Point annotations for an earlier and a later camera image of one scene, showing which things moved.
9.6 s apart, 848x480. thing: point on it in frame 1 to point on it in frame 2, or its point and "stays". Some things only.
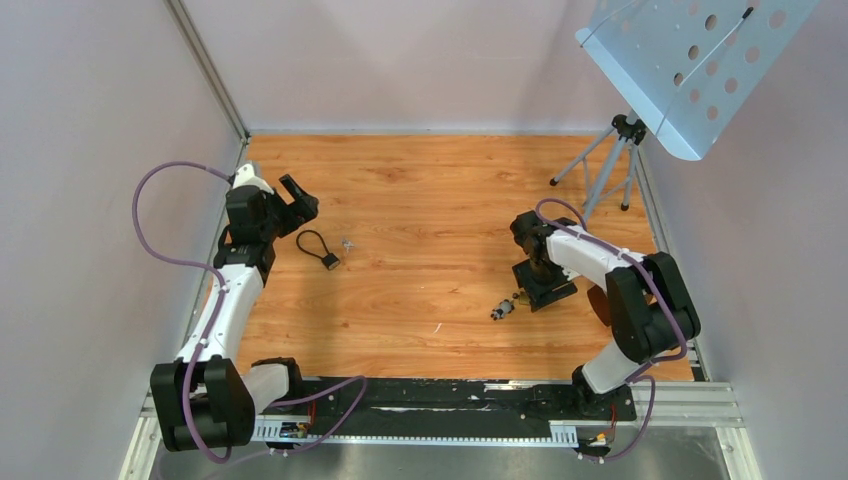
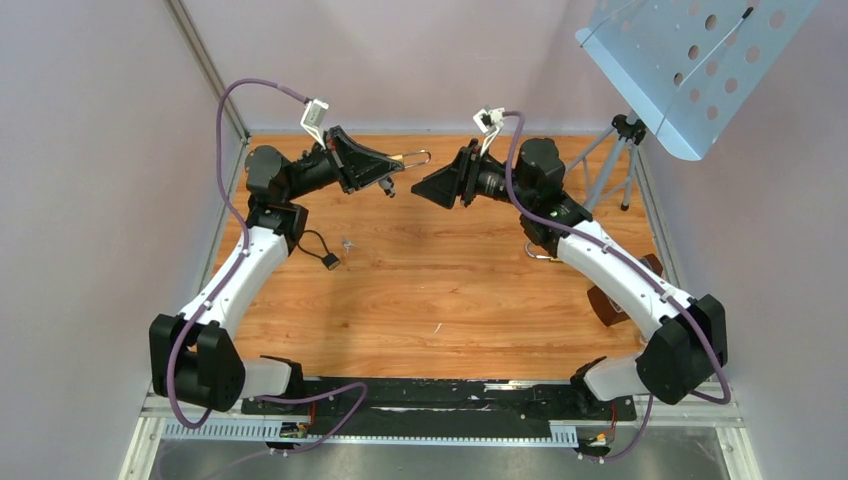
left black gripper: [303, 208] to [366, 167]
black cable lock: [330, 261] stays
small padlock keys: [505, 307] to [387, 185]
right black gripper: [541, 295] to [459, 178]
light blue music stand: [692, 66] stays
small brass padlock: [523, 297] to [401, 158]
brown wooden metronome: [600, 303] stays
